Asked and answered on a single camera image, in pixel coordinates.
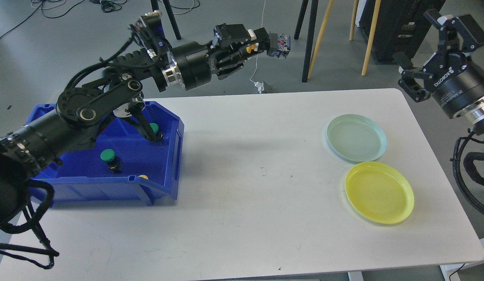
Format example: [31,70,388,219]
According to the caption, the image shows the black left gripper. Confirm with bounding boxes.
[162,24,282,91]

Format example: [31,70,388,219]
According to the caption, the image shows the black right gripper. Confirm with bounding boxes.
[393,9,484,131]

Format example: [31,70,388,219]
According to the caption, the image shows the yellow push button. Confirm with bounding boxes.
[245,33,291,59]

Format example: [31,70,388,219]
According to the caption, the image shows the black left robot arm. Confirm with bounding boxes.
[0,10,290,270]

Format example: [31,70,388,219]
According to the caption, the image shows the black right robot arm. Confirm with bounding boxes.
[393,9,484,215]

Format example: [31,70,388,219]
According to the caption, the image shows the light green plate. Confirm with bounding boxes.
[325,114,387,163]

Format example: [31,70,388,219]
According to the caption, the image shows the green push button back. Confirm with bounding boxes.
[149,123,164,145]

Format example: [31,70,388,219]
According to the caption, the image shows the green push button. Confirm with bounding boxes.
[149,123,164,145]
[100,149,123,174]

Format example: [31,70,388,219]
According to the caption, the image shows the yellow plate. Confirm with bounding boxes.
[344,162,415,224]

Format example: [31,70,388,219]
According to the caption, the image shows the green push button front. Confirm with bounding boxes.
[100,149,123,174]

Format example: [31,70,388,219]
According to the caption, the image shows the black and wood stool legs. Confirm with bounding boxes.
[294,0,382,82]

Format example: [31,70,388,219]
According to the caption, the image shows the black stool legs left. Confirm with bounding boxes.
[150,0,182,40]

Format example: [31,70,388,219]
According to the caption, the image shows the blue plastic bin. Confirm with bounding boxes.
[36,101,184,206]

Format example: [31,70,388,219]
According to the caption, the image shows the white cable with plug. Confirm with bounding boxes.
[249,0,277,94]

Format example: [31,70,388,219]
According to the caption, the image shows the black floor cables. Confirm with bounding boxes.
[0,0,201,48]

